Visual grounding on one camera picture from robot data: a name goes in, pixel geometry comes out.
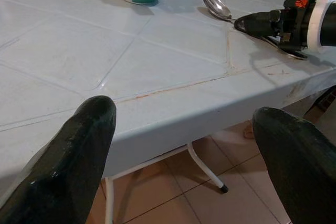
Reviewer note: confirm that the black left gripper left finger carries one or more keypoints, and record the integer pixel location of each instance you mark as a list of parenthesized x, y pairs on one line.
[(65, 166)]

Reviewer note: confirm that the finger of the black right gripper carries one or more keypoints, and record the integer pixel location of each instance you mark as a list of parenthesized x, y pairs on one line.
[(260, 30), (262, 17)]

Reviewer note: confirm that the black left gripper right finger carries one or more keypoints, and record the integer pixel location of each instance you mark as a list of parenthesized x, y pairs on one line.
[(302, 161)]

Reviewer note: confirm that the silver metal spoon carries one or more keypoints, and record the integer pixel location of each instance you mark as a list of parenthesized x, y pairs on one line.
[(218, 6)]

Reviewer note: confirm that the white metal table frame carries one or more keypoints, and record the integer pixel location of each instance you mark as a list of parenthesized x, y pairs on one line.
[(202, 163)]

